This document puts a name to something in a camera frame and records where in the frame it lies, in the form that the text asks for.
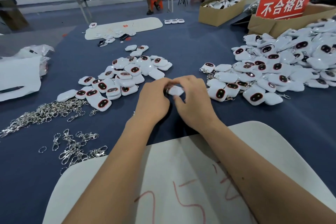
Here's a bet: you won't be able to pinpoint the person's right hand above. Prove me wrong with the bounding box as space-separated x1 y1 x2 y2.
167 75 222 133

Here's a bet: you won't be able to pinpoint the person's left hand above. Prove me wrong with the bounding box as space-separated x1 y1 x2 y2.
126 78 172 128

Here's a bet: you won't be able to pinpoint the white tag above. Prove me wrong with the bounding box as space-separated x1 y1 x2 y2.
167 85 185 97

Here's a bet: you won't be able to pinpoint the person's right forearm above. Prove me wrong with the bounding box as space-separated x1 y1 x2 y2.
202 119 336 224

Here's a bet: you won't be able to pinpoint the person's left forearm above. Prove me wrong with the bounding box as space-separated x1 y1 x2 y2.
62 119 155 224

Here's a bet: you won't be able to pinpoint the white foam board red marks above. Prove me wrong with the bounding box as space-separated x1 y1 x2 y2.
43 121 336 224

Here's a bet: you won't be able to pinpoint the long white foam board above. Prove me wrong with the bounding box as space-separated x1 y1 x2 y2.
84 17 163 41

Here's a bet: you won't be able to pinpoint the open cardboard box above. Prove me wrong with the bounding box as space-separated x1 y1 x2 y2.
198 0 250 28

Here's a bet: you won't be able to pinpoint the flat brown cardboard box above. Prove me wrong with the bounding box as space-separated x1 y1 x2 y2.
248 5 336 38

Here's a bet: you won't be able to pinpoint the clear plastic bag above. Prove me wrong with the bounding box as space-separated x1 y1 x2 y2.
13 45 55 77

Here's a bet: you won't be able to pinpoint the red sign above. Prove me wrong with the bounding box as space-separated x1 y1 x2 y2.
256 0 316 20

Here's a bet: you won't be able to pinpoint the white paper sheet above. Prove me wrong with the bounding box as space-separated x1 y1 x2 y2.
0 57 42 102

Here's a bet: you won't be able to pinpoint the black pen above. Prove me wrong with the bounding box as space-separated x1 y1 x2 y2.
0 87 24 94

